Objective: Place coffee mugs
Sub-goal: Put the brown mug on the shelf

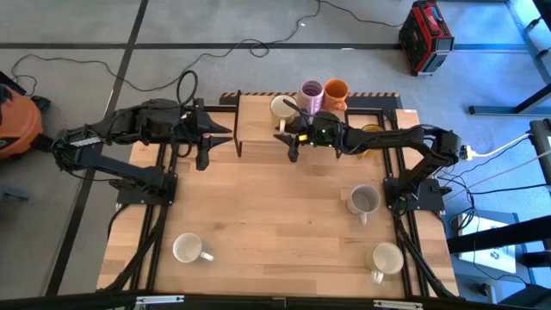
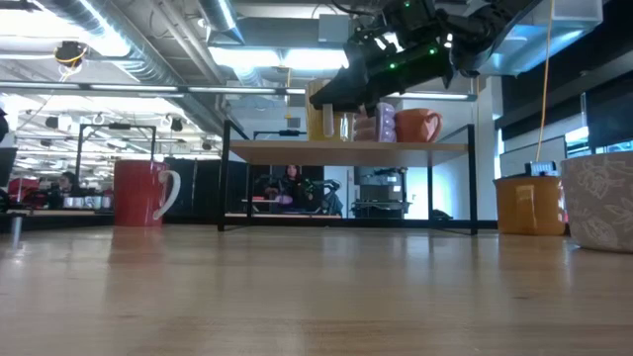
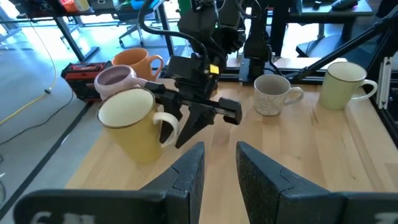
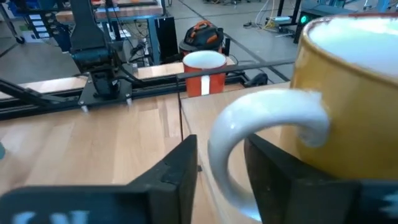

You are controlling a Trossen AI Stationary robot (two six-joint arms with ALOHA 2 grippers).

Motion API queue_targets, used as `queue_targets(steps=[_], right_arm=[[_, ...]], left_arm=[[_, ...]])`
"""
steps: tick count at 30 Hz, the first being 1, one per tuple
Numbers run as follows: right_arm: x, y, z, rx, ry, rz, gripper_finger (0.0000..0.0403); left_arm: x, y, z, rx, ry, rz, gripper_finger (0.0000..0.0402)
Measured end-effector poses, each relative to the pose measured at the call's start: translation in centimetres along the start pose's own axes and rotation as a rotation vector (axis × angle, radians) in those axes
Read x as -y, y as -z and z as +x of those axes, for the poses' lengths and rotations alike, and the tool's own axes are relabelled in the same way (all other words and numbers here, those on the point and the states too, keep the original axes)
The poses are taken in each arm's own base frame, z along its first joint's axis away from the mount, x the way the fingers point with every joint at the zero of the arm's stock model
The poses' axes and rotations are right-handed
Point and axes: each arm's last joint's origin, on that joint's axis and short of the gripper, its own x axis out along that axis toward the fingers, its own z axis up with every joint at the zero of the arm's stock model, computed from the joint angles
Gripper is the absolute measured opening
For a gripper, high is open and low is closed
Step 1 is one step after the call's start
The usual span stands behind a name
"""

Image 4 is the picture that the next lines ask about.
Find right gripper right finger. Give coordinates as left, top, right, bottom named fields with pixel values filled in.
left=244, top=133, right=398, bottom=224

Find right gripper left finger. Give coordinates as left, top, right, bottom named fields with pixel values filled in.
left=0, top=134, right=198, bottom=224

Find red mug white handle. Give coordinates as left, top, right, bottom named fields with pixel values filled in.
left=182, top=50, right=228, bottom=98

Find black computer tower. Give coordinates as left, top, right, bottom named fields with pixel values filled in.
left=154, top=16, right=180, bottom=63

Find blue drawer cabinet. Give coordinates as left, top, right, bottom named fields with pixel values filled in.
left=26, top=12, right=71, bottom=52

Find black box green light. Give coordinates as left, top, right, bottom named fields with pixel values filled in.
left=294, top=7, right=358, bottom=44

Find orange shop vacuum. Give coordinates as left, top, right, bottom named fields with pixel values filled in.
left=178, top=20, right=225, bottom=58

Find black table frame rails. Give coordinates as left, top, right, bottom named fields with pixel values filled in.
left=0, top=70, right=249, bottom=122

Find floor cable bundle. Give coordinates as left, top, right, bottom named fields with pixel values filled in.
left=254, top=0, right=292, bottom=32

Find wooden workbench blue frame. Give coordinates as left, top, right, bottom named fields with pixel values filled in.
left=55, top=0, right=169, bottom=66

